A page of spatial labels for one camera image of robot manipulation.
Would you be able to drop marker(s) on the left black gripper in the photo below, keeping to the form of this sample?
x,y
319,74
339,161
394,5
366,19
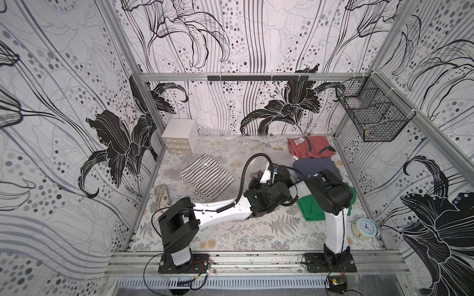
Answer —
x,y
253,180

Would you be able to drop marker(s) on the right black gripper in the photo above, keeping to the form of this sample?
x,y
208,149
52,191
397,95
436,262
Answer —
x,y
287,176

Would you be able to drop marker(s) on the dark blue garment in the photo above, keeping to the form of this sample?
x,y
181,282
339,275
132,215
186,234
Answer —
x,y
310,167

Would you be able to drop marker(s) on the red garment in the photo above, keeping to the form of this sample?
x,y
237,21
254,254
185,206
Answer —
x,y
311,147

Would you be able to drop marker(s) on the green garment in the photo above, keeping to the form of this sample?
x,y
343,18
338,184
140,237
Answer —
x,y
308,206

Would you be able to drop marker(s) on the clear plastic vacuum bag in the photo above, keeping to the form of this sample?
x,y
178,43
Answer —
x,y
231,152

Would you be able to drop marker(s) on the black white striped garment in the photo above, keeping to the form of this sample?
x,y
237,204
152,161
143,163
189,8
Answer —
x,y
207,177

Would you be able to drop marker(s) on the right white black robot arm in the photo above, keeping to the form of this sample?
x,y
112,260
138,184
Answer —
x,y
332,196

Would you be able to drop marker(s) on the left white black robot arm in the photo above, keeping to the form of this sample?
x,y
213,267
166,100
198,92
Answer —
x,y
180,223

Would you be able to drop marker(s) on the light blue alarm clock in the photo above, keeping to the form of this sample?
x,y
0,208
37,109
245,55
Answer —
x,y
364,229

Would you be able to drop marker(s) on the white mini drawer unit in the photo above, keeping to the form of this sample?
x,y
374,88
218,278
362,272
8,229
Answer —
x,y
180,136

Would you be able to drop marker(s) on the small electronics board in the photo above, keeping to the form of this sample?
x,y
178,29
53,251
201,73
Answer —
x,y
337,285

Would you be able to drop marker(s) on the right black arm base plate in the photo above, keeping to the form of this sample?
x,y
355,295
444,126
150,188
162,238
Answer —
x,y
314,263

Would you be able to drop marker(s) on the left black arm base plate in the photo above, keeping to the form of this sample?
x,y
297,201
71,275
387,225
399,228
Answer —
x,y
198,264

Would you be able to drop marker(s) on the black wire wall basket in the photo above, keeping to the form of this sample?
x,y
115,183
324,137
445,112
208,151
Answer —
x,y
371,106

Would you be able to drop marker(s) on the black wall hook rail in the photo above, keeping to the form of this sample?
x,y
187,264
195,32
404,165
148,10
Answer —
x,y
257,78

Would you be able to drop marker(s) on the aluminium mounting rail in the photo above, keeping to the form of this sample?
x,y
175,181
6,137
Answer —
x,y
240,263

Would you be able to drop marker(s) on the white slotted cable duct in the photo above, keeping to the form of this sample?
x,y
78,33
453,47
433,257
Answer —
x,y
224,282

